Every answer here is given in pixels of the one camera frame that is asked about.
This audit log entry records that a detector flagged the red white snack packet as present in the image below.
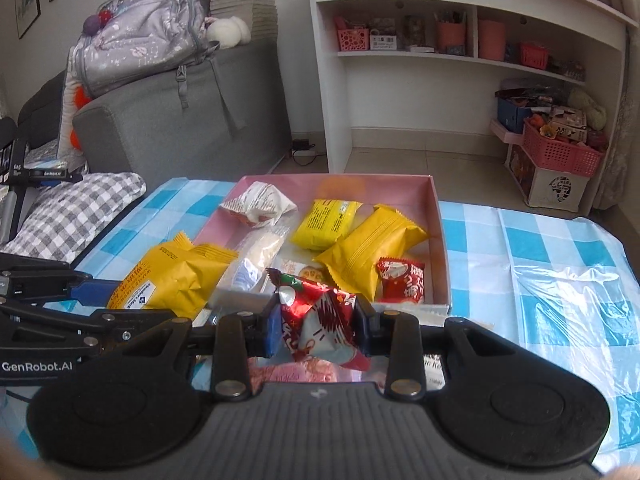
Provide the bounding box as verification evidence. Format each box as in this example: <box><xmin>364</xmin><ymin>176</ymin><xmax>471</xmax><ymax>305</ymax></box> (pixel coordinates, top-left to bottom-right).
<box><xmin>267</xmin><ymin>268</ymin><xmax>370</xmax><ymax>372</ymax></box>

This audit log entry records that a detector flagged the yellow Member's Mark snack bag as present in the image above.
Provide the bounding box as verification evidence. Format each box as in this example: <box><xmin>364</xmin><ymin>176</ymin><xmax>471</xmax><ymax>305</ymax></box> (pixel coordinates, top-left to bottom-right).
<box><xmin>106</xmin><ymin>232</ymin><xmax>238</xmax><ymax>320</ymax></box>

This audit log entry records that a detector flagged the pink rice crispy bar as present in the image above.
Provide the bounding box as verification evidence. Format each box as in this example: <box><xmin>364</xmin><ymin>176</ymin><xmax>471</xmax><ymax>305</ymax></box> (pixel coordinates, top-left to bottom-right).
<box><xmin>248</xmin><ymin>358</ymin><xmax>337</xmax><ymax>393</ymax></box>

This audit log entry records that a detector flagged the small red candy packet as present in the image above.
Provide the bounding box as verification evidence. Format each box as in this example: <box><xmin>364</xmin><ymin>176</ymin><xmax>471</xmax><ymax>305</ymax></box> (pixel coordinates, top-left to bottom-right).
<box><xmin>375</xmin><ymin>257</ymin><xmax>424</xmax><ymax>304</ymax></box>

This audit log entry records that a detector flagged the clear cracker packet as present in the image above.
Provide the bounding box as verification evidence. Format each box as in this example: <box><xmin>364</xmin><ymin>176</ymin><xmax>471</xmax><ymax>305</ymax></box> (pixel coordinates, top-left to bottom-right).
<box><xmin>217</xmin><ymin>226</ymin><xmax>290</xmax><ymax>292</ymax></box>

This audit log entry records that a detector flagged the grey checkered cushion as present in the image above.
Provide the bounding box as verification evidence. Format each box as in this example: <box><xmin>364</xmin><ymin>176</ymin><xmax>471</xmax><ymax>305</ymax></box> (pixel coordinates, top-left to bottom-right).
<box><xmin>1</xmin><ymin>172</ymin><xmax>146</xmax><ymax>263</ymax></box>

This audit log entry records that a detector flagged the long yellow snack pack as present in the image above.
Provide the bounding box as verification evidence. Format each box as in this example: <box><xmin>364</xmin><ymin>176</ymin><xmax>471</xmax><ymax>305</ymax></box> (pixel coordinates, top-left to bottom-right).
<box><xmin>314</xmin><ymin>204</ymin><xmax>430</xmax><ymax>301</ymax></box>

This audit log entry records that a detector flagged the pink cardboard box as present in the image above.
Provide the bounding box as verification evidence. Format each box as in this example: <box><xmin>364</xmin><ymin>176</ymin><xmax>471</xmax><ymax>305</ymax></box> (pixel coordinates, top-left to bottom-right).
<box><xmin>192</xmin><ymin>173</ymin><xmax>454</xmax><ymax>321</ymax></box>

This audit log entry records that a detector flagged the lotus root chip packet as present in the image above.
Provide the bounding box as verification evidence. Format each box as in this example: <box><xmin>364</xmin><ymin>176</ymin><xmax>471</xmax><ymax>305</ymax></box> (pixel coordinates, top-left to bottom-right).
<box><xmin>278</xmin><ymin>259</ymin><xmax>330</xmax><ymax>284</ymax></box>

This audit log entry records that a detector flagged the small yellow snack pack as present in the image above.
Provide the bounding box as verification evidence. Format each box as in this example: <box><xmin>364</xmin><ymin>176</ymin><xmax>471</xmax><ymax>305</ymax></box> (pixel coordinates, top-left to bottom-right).
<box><xmin>291</xmin><ymin>200</ymin><xmax>362</xmax><ymax>252</ymax></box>

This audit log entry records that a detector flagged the white crumpled snack packet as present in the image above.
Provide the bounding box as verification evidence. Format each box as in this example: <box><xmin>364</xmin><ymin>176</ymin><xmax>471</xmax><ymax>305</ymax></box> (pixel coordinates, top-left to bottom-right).
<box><xmin>220</xmin><ymin>181</ymin><xmax>297</xmax><ymax>228</ymax></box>

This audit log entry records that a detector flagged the blue checkered tablecloth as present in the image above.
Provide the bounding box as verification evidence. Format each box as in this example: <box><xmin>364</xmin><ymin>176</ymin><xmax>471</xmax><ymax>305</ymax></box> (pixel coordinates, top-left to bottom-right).
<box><xmin>0</xmin><ymin>175</ymin><xmax>640</xmax><ymax>475</ymax></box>

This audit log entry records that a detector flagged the white storage box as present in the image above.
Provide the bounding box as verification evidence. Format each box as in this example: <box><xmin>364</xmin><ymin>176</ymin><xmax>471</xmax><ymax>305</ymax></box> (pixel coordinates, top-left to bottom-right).
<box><xmin>504</xmin><ymin>144</ymin><xmax>589</xmax><ymax>212</ymax></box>

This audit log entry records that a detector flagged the grey sofa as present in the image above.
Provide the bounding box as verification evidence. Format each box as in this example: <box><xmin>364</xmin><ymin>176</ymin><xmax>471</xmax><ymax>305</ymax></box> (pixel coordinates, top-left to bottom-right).
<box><xmin>18</xmin><ymin>40</ymin><xmax>292</xmax><ymax>190</ymax></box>

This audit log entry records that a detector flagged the blue storage bin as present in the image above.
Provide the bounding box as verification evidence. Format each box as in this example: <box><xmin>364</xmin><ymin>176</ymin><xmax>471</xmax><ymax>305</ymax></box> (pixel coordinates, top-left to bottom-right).
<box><xmin>497</xmin><ymin>98</ymin><xmax>533</xmax><ymax>133</ymax></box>

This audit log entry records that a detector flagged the red plastic basket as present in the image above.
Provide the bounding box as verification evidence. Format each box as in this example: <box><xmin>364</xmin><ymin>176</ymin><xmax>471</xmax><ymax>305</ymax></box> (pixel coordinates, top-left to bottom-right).
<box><xmin>522</xmin><ymin>119</ymin><xmax>603</xmax><ymax>178</ymax></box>

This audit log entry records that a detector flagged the silver grey backpack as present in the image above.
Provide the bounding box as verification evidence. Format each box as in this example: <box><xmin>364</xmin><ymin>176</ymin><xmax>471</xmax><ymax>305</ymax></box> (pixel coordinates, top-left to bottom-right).
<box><xmin>65</xmin><ymin>0</ymin><xmax>216</xmax><ymax>99</ymax></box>

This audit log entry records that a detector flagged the white plush toy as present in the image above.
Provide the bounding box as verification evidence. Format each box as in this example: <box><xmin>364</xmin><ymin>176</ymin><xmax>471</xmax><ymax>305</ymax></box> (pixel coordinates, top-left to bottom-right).
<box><xmin>206</xmin><ymin>16</ymin><xmax>252</xmax><ymax>50</ymax></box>

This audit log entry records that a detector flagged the small pink shelf basket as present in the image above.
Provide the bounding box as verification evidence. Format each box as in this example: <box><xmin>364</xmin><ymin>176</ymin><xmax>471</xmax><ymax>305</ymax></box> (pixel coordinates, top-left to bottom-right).
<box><xmin>336</xmin><ymin>28</ymin><xmax>370</xmax><ymax>52</ymax></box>

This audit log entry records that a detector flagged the pink pen cup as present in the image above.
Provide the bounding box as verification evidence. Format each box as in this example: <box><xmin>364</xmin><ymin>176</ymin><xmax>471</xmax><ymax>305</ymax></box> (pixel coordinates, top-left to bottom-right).
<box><xmin>436</xmin><ymin>22</ymin><xmax>466</xmax><ymax>56</ymax></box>

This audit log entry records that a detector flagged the small red shelf basket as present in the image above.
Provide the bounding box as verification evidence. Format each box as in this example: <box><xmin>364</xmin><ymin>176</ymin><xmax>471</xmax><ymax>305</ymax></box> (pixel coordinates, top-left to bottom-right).
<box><xmin>518</xmin><ymin>42</ymin><xmax>549</xmax><ymax>70</ymax></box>

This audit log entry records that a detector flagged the white bookshelf desk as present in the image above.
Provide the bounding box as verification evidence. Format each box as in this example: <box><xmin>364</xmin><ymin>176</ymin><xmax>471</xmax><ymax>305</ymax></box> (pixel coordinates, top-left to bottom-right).
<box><xmin>298</xmin><ymin>0</ymin><xmax>640</xmax><ymax>217</ymax></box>

